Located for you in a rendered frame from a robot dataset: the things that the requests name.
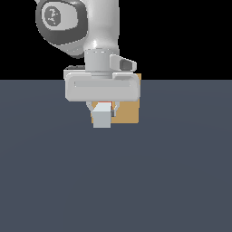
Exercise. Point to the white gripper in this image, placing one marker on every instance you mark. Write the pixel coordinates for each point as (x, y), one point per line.
(102, 87)

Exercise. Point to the tan wooden box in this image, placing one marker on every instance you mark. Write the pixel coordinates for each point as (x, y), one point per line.
(127, 111)

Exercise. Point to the small grey block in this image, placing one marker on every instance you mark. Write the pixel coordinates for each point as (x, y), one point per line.
(101, 116)

